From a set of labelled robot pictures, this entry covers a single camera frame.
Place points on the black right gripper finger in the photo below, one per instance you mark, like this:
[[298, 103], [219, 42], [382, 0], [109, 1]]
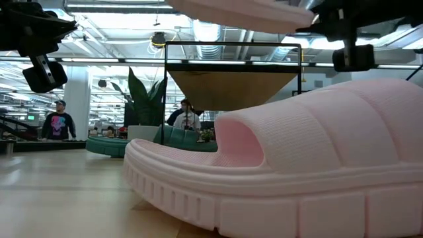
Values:
[[314, 29]]

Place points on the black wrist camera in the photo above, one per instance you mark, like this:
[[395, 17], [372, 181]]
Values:
[[44, 77], [353, 59]]

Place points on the green lit sign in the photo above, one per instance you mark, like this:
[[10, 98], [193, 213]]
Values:
[[31, 117]]

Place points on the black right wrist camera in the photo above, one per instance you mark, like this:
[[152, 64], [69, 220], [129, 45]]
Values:
[[353, 59]]

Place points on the snake plant in white pot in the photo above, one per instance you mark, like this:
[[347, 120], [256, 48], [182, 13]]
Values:
[[145, 102]]

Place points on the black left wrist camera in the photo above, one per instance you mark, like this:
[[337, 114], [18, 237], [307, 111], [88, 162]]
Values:
[[44, 77]]

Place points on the black background screen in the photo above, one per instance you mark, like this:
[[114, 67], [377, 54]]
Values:
[[127, 115]]

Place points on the black aluminium table frame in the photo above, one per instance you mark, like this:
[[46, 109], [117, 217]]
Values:
[[49, 146]]

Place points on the small grey metal post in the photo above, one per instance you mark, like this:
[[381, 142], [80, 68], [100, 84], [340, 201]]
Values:
[[9, 147]]

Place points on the person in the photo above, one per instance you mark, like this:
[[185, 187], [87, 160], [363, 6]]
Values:
[[188, 120], [172, 117], [59, 125]]

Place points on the white round column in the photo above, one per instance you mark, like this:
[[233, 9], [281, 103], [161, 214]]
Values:
[[77, 99]]

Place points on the corrugated silver ventilation duct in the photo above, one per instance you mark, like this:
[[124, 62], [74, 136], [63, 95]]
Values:
[[206, 36]]

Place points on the wooden shelf black metal frame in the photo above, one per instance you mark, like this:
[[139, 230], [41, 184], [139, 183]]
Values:
[[231, 89]]

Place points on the dark green slide sandal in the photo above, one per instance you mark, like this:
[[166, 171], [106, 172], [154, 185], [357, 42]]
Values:
[[105, 147], [185, 139]]

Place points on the small black ceiling sphere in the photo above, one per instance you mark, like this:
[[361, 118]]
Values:
[[102, 83]]

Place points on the pink foam slide sandal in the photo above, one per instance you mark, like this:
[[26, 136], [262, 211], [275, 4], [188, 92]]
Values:
[[297, 148], [238, 13]]

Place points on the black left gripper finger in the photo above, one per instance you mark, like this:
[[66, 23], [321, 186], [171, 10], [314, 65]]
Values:
[[57, 34], [62, 21]]

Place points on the small background potted plant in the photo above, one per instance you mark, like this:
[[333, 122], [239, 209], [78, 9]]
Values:
[[206, 135]]

